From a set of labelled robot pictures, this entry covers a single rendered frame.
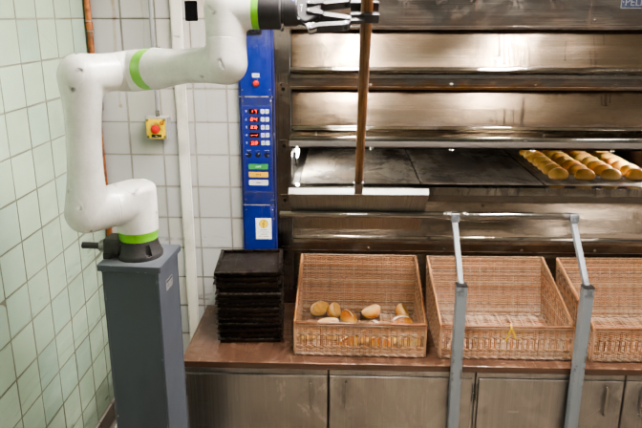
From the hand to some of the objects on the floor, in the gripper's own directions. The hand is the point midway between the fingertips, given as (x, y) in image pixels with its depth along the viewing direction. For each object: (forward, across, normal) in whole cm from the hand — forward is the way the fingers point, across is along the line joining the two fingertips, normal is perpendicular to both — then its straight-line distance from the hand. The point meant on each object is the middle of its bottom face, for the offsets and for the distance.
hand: (365, 11), depth 155 cm
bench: (+52, +84, -200) cm, 223 cm away
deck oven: (+54, +3, -292) cm, 297 cm away
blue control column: (-43, +5, -291) cm, 295 cm away
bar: (+34, +99, -184) cm, 212 cm away
